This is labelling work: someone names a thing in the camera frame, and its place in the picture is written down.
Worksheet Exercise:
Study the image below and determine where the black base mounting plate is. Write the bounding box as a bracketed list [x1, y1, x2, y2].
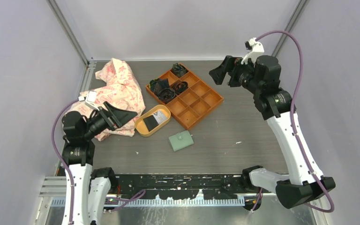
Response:
[108, 174, 258, 200]

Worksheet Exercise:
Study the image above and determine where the yellow oval dish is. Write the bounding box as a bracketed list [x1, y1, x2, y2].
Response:
[135, 105, 171, 137]

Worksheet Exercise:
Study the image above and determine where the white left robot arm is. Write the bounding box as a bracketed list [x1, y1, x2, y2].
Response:
[61, 102, 137, 225]

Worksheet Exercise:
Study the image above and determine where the dark folded fabric item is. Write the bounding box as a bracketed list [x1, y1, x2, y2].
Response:
[149, 78, 170, 95]

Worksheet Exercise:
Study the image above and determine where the green card holder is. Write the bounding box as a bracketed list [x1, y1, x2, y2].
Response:
[168, 130, 194, 152]

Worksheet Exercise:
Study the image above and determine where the black credit card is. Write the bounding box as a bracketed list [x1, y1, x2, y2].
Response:
[143, 115, 158, 132]

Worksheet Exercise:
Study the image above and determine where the pink patterned cloth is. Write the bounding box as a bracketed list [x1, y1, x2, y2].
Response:
[69, 58, 146, 142]

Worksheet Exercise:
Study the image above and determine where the white credit card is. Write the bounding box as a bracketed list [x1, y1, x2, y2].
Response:
[153, 110, 167, 125]

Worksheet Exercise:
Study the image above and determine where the aluminium frame rail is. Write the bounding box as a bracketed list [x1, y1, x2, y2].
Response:
[39, 175, 322, 208]

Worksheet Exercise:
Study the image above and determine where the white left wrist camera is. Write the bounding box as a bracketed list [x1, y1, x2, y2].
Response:
[78, 90, 99, 111]

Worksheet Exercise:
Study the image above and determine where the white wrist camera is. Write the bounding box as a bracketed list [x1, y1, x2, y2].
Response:
[78, 90, 99, 111]
[241, 37, 264, 64]

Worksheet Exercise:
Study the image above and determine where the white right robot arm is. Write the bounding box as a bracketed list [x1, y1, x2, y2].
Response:
[209, 55, 336, 209]

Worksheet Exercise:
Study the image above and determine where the orange compartment tray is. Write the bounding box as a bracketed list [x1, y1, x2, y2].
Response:
[145, 63, 224, 130]

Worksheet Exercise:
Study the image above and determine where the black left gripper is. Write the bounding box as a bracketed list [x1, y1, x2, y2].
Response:
[82, 101, 137, 139]

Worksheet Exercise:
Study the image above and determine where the coiled black belt small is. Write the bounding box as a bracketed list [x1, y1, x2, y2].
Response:
[172, 81, 188, 95]

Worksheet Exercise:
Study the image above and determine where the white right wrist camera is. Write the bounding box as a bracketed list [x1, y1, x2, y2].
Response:
[241, 37, 264, 64]

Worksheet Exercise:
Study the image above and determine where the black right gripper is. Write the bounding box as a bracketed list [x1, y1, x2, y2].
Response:
[209, 55, 262, 95]

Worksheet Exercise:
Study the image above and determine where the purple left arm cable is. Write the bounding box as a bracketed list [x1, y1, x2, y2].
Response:
[51, 98, 146, 225]

